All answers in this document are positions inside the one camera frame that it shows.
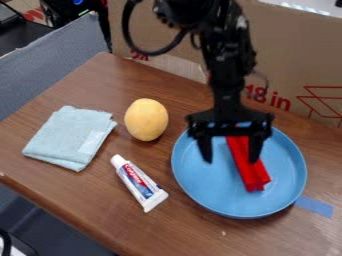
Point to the black device in background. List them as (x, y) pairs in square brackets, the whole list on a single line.
[(63, 11)]

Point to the blue tape strip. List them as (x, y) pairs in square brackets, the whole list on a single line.
[(316, 206)]

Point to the yellow round fruit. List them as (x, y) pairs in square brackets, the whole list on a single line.
[(146, 119)]

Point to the grey fabric partition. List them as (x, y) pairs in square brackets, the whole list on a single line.
[(33, 68)]

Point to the red star-shaped bar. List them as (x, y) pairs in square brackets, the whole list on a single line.
[(253, 172)]

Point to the light blue folded cloth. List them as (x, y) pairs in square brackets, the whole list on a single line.
[(70, 138)]

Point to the blue plate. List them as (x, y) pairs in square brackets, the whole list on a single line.
[(214, 185)]

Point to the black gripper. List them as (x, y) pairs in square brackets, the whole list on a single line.
[(230, 119)]

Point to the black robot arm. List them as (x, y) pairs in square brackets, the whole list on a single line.
[(220, 32)]

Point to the white toothpaste tube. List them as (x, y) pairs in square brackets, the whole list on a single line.
[(145, 189)]

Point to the brown cardboard box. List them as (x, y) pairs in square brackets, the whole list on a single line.
[(298, 42)]

